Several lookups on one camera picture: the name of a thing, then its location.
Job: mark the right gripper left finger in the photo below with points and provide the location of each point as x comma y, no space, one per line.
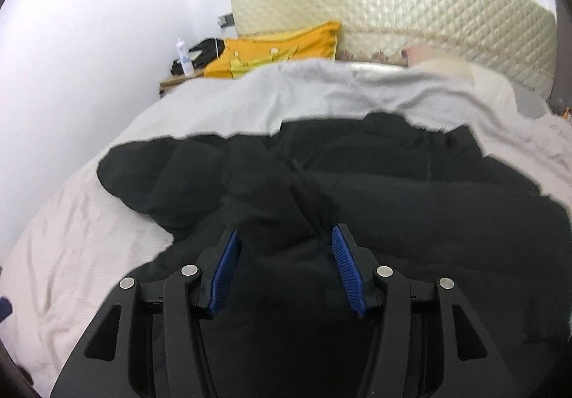
146,339

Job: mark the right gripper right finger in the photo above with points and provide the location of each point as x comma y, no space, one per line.
428,341

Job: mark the black puffer jacket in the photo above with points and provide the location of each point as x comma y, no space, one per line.
428,204

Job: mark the grey bed blanket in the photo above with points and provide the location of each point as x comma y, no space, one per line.
83,240

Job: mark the wooden nightstand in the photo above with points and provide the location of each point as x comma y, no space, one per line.
168,84

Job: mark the grey beige pillow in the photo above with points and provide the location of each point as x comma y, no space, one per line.
469,76

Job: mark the white spray bottle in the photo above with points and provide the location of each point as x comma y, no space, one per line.
184,60

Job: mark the black bag on nightstand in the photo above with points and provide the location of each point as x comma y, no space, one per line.
201,55

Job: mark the yellow crown pillow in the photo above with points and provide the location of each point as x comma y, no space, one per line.
243,55

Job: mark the cream quilted headboard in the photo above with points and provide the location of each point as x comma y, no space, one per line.
517,38

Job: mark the wall power socket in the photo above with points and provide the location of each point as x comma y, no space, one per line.
226,20

